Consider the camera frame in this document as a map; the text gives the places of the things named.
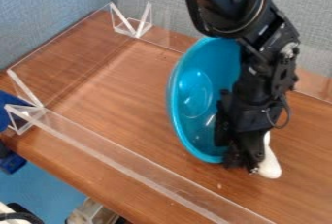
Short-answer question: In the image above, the black cable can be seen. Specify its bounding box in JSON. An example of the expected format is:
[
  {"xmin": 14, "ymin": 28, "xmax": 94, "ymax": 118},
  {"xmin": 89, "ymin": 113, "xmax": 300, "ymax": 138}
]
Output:
[{"xmin": 264, "ymin": 95, "xmax": 295, "ymax": 130}]

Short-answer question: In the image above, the clear acrylic barrier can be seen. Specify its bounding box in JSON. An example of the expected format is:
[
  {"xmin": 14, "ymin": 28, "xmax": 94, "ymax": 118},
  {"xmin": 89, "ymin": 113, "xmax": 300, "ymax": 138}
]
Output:
[{"xmin": 7, "ymin": 6, "xmax": 332, "ymax": 224}]

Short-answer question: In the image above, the blue plastic bowl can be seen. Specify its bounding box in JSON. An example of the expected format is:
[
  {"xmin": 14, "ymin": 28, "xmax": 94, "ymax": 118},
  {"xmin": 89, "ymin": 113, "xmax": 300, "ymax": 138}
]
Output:
[{"xmin": 166, "ymin": 37, "xmax": 240, "ymax": 164}]

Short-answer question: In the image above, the blue clamp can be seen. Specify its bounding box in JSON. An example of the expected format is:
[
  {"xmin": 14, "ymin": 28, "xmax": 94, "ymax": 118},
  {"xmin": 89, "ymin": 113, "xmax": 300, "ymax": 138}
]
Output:
[{"xmin": 0, "ymin": 90, "xmax": 32, "ymax": 175}]

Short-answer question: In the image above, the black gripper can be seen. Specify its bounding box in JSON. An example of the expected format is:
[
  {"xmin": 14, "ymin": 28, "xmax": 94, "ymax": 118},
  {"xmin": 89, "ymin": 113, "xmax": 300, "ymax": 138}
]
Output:
[{"xmin": 215, "ymin": 88, "xmax": 284, "ymax": 174}]

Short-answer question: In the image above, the brown white toy mushroom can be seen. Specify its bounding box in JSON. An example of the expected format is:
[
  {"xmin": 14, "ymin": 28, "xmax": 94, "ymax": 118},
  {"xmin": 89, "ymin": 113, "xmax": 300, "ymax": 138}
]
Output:
[{"xmin": 253, "ymin": 131, "xmax": 281, "ymax": 179}]

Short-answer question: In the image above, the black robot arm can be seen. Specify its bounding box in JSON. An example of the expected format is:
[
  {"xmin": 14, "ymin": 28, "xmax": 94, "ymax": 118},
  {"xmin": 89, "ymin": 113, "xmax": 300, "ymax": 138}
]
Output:
[{"xmin": 186, "ymin": 0, "xmax": 300, "ymax": 178}]

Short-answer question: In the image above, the black white object corner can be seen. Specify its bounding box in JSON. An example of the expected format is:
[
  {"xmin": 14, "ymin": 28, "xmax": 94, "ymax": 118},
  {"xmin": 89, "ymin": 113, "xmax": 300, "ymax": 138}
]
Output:
[{"xmin": 0, "ymin": 202, "xmax": 45, "ymax": 224}]

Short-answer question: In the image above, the grey metal table leg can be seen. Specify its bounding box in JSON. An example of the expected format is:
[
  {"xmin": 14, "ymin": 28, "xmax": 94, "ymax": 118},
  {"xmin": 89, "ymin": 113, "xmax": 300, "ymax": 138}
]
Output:
[{"xmin": 65, "ymin": 198, "xmax": 119, "ymax": 224}]

